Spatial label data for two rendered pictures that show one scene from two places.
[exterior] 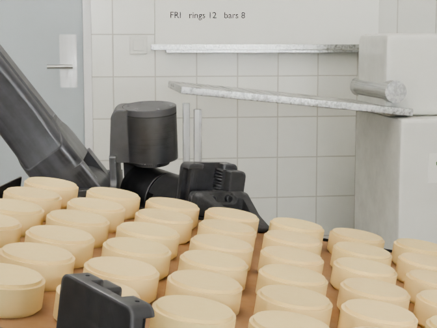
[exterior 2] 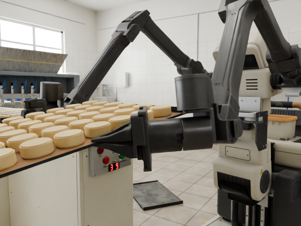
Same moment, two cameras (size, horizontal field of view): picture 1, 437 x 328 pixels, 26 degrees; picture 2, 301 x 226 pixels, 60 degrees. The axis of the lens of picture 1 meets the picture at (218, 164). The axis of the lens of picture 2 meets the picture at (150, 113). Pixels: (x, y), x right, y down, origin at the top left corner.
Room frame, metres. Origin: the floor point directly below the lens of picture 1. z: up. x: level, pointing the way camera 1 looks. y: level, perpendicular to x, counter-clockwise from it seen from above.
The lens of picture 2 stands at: (1.25, -0.31, 1.08)
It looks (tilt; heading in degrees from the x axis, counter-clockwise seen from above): 5 degrees down; 131
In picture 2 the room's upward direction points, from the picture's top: straight up
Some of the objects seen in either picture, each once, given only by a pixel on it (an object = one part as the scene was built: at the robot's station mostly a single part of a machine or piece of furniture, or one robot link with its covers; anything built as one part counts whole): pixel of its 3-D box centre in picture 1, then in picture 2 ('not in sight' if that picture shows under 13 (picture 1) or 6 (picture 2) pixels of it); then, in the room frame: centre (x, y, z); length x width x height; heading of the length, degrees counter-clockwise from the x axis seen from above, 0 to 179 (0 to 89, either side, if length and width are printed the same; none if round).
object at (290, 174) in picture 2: not in sight; (257, 186); (0.84, 0.92, 0.62); 0.28 x 0.27 x 0.25; 175
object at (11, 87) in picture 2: not in sight; (13, 90); (-0.41, 0.33, 1.07); 0.06 x 0.03 x 0.18; 3
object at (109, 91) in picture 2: not in sight; (107, 96); (-3.66, 3.74, 0.92); 1.00 x 0.36 x 1.11; 8
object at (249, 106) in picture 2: not in sight; (234, 121); (0.77, 0.79, 0.93); 0.28 x 0.16 x 0.22; 175
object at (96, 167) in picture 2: not in sight; (111, 155); (0.33, 0.46, 0.77); 0.24 x 0.04 x 0.14; 93
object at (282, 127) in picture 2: not in sight; (270, 126); (0.81, 1.20, 0.87); 0.23 x 0.15 x 0.11; 175
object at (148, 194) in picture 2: not in sight; (151, 193); (-0.44, 1.64, 0.02); 0.60 x 0.40 x 0.03; 153
